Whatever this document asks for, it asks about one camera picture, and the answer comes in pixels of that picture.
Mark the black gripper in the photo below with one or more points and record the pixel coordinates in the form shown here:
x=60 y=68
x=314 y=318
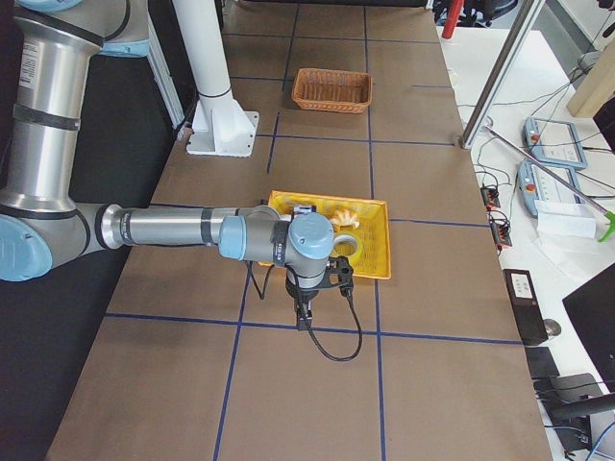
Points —
x=299 y=289

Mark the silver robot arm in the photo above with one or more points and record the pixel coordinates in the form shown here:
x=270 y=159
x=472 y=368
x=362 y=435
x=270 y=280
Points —
x=42 y=228

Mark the yellow plastic basket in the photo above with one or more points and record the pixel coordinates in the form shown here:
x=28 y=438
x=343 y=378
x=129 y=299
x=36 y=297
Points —
x=373 y=232

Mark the brown wicker basket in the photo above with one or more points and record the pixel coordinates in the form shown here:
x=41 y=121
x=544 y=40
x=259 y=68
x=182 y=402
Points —
x=332 y=90

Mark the toy croissant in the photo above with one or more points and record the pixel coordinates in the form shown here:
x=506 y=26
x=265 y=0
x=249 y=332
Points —
x=345 y=218

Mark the white mounting pole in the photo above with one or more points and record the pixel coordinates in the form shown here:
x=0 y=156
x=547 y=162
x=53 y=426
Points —
x=221 y=127

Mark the black power box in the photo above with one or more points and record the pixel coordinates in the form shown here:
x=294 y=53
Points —
x=525 y=307

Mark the near teach pendant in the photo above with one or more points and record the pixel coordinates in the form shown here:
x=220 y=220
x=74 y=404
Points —
x=536 y=185

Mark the teach pendant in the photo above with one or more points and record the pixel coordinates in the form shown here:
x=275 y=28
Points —
x=536 y=185
x=554 y=142

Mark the white paper sheet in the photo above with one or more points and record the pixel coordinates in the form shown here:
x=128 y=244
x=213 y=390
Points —
x=565 y=219

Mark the black monitor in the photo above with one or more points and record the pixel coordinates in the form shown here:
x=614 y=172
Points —
x=590 y=309

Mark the far teach pendant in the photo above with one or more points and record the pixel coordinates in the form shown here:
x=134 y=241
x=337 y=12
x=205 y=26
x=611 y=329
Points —
x=554 y=142

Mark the red cylinder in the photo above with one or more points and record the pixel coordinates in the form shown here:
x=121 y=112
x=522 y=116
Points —
x=453 y=12

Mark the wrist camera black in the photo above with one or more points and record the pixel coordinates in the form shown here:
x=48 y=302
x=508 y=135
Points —
x=340 y=274

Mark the aluminium frame post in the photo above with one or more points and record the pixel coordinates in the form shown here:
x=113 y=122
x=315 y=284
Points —
x=513 y=44

